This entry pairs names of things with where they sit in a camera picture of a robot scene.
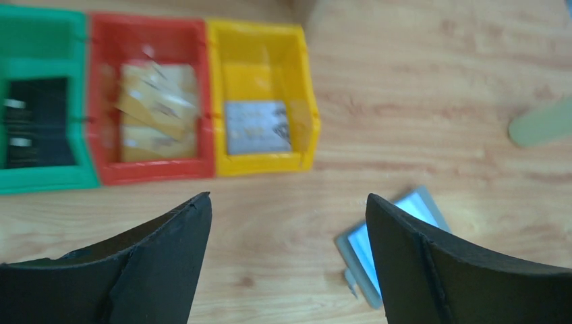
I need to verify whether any black card in green bin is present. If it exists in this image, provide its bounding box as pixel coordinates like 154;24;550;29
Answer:
1;78;76;169

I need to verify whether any silver card in yellow bin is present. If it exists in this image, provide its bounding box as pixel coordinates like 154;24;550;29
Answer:
225;101;292;155

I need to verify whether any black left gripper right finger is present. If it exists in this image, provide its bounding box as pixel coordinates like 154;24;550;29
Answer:
366;194;571;323

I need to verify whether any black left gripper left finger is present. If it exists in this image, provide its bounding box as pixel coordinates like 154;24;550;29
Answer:
1;192;212;323

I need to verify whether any green liquid bottle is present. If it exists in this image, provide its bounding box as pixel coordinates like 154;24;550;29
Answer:
508;98;571;147

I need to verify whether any green plastic bin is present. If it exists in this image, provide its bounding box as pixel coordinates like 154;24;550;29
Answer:
1;5;99;194

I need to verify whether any gold card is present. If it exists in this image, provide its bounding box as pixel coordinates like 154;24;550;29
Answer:
117;61;201;140
121;126;197;163

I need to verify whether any yellow plastic bin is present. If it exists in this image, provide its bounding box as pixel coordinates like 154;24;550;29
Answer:
206;20;320;176

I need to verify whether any red plastic bin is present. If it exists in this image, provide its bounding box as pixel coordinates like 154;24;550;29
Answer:
87;12;215;186

